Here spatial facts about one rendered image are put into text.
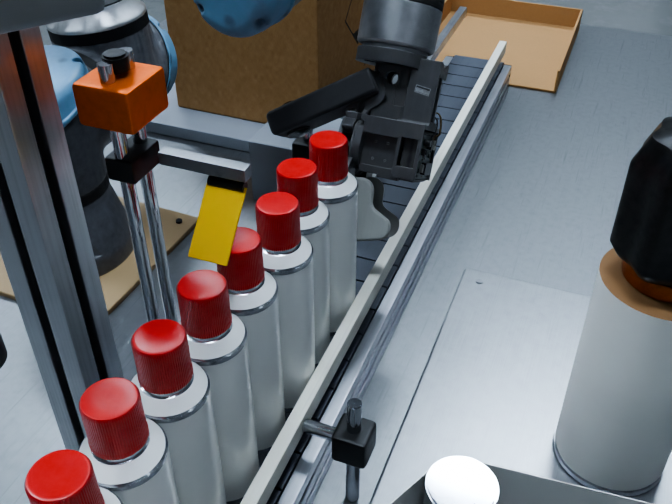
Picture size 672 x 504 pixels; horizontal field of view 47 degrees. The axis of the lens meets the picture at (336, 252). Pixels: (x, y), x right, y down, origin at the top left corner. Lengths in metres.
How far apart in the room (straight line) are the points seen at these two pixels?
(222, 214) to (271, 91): 0.63
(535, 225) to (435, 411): 0.39
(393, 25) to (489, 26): 0.88
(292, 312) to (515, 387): 0.23
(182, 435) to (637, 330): 0.30
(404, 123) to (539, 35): 0.89
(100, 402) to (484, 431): 0.36
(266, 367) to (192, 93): 0.70
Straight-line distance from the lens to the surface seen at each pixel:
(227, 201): 0.54
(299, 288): 0.60
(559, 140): 1.22
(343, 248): 0.70
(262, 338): 0.58
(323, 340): 0.72
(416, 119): 0.73
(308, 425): 0.65
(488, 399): 0.72
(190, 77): 1.22
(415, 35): 0.73
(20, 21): 0.35
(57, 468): 0.43
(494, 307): 0.81
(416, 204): 0.88
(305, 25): 1.09
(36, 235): 0.57
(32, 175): 0.55
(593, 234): 1.03
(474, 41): 1.53
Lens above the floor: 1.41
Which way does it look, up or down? 38 degrees down
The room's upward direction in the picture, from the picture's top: straight up
